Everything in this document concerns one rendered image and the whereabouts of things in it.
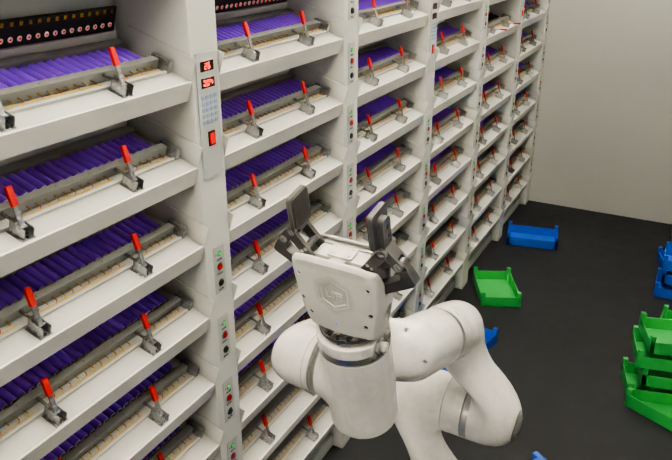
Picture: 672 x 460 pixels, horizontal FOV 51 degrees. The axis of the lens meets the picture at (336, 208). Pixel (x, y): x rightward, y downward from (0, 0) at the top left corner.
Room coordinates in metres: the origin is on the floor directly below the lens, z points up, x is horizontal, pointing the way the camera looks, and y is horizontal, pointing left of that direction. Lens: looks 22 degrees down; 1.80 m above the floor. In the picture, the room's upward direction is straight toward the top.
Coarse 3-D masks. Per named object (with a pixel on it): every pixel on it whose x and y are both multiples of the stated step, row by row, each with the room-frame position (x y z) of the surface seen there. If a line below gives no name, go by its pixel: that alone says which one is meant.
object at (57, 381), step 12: (168, 300) 1.46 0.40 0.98; (180, 300) 1.47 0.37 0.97; (156, 312) 1.41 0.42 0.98; (168, 312) 1.44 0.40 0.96; (132, 324) 1.35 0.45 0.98; (120, 336) 1.31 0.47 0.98; (132, 336) 1.33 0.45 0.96; (96, 348) 1.25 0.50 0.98; (108, 348) 1.26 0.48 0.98; (84, 360) 1.21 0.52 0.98; (96, 360) 1.24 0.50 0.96; (108, 360) 1.25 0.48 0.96; (60, 372) 1.17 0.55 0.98; (72, 372) 1.18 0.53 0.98; (60, 384) 1.15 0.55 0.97; (24, 396) 1.09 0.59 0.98; (36, 396) 1.10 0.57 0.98; (12, 408) 1.06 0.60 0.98; (24, 408) 1.08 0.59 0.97; (0, 420) 1.03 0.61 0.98
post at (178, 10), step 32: (128, 0) 1.54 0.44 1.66; (160, 0) 1.50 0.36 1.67; (192, 0) 1.48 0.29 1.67; (160, 32) 1.50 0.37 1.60; (192, 32) 1.48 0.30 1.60; (192, 96) 1.47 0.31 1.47; (192, 128) 1.47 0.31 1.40; (192, 192) 1.48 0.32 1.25; (224, 192) 1.54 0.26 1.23; (224, 224) 1.53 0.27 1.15; (224, 256) 1.53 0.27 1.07; (224, 416) 1.49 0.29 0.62; (224, 448) 1.48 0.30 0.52
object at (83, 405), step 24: (168, 288) 1.52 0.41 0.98; (192, 288) 1.49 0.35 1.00; (192, 312) 1.47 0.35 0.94; (168, 336) 1.37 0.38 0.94; (192, 336) 1.41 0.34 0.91; (120, 360) 1.26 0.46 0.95; (144, 360) 1.28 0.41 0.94; (168, 360) 1.35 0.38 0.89; (72, 384) 1.17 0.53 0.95; (96, 384) 1.19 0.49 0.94; (120, 384) 1.20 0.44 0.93; (72, 408) 1.11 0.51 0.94; (96, 408) 1.15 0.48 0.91; (0, 432) 1.03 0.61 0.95; (24, 432) 1.04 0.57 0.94; (48, 432) 1.05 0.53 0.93; (72, 432) 1.10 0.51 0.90; (0, 456) 0.98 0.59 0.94; (24, 456) 0.99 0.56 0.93
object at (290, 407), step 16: (288, 384) 1.92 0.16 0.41; (272, 400) 1.83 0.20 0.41; (288, 400) 1.86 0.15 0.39; (304, 400) 1.89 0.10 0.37; (256, 416) 1.76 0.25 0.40; (272, 416) 1.79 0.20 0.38; (288, 416) 1.81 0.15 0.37; (256, 432) 1.72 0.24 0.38; (272, 432) 1.73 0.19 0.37; (288, 432) 1.78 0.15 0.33; (256, 448) 1.66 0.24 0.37; (272, 448) 1.69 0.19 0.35
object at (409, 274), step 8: (400, 256) 0.63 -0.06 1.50; (408, 264) 0.62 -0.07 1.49; (408, 272) 0.62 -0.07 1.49; (416, 272) 0.62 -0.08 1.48; (384, 280) 0.64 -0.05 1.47; (392, 280) 0.63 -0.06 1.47; (400, 280) 0.62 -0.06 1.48; (408, 280) 0.62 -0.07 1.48; (416, 280) 0.62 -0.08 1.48; (392, 288) 0.63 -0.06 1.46; (400, 288) 0.63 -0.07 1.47; (408, 288) 0.62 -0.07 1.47
